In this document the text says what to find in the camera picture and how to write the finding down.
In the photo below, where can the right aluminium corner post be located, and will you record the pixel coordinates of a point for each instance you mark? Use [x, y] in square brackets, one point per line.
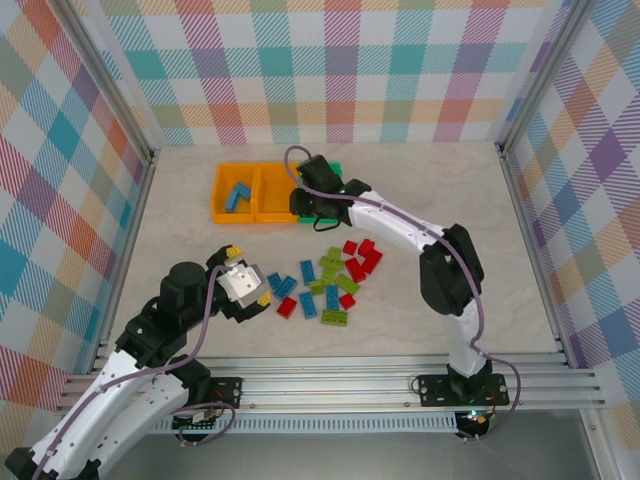
[545, 75]

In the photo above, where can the left green circuit board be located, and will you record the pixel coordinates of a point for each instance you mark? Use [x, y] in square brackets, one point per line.
[200, 417]

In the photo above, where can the right lower aluminium post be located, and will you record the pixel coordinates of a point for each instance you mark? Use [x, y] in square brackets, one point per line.
[597, 445]

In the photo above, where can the right aluminium side rail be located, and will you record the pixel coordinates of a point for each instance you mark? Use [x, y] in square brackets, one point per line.
[535, 250]

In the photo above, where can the orange bin with green bricks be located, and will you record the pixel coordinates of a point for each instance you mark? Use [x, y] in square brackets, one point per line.
[272, 195]

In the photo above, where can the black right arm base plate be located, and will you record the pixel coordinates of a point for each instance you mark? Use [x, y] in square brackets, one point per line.
[432, 390]

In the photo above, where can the left aluminium side rail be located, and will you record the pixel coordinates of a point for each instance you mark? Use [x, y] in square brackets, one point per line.
[125, 260]

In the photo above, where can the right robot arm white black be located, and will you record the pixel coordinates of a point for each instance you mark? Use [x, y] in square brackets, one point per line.
[390, 220]

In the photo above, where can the orange bin with blue bricks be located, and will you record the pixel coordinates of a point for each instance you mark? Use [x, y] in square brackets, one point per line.
[235, 218]

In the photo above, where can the aluminium side rail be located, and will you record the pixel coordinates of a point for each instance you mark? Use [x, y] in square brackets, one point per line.
[125, 260]
[535, 250]

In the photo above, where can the green plastic bin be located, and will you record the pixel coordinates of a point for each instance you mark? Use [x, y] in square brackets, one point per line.
[304, 220]

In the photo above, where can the aluminium corner post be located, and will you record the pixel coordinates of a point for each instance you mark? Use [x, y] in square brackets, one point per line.
[545, 75]
[112, 82]

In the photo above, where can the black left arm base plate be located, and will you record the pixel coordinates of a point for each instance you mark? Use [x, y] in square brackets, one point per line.
[227, 392]

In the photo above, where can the small green lego brick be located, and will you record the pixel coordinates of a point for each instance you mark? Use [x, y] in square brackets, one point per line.
[318, 288]

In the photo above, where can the left aluminium corner post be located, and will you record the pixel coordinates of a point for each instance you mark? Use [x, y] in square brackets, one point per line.
[112, 82]

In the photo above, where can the small blue lego brick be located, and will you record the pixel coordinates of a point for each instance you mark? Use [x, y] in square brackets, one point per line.
[273, 281]

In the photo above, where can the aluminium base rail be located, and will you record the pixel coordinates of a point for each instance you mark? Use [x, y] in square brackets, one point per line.
[325, 385]

